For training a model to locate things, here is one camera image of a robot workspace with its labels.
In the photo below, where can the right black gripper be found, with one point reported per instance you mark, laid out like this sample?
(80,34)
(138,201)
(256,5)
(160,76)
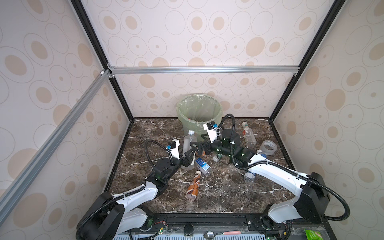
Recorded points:
(206,143)

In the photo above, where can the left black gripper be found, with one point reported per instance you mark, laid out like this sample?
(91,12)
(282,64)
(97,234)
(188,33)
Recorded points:
(189,160)

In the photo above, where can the clear square bottle white cap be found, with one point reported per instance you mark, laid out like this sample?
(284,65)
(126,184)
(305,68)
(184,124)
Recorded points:
(186,146)

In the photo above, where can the brown tea bottle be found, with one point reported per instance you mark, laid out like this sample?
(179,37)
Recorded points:
(193,189)

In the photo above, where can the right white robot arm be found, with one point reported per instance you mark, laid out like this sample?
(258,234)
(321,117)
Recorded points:
(311,199)

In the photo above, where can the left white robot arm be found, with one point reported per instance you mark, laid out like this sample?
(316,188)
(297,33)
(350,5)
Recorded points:
(111,214)

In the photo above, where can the green plastic bin liner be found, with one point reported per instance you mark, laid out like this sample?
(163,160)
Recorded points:
(198,111)

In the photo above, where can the blue label bottle centre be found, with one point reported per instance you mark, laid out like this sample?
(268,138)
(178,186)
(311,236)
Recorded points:
(203,166)

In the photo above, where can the clear bottle green white label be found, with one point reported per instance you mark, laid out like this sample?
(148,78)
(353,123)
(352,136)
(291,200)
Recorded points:
(249,136)

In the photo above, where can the clear bottle blue cap right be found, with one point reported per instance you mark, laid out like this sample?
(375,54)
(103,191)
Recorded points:
(249,177)

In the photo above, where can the clear adhesive tape roll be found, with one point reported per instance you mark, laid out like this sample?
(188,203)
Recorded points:
(268,147)

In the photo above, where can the black round knob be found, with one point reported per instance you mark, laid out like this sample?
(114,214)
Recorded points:
(188,230)

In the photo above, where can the green packet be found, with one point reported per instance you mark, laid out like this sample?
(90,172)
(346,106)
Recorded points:
(313,235)

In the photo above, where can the left slanted aluminium bar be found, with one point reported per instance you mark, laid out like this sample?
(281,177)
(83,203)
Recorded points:
(30,172)

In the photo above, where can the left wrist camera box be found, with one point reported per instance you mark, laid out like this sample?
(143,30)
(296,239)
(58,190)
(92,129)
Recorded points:
(173,148)

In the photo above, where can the metal spoon pink handle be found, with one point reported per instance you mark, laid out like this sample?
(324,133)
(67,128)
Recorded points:
(209,235)

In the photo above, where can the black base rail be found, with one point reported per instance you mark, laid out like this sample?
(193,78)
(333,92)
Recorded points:
(253,227)

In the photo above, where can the horizontal aluminium frame bar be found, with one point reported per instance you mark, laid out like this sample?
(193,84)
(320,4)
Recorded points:
(205,69)

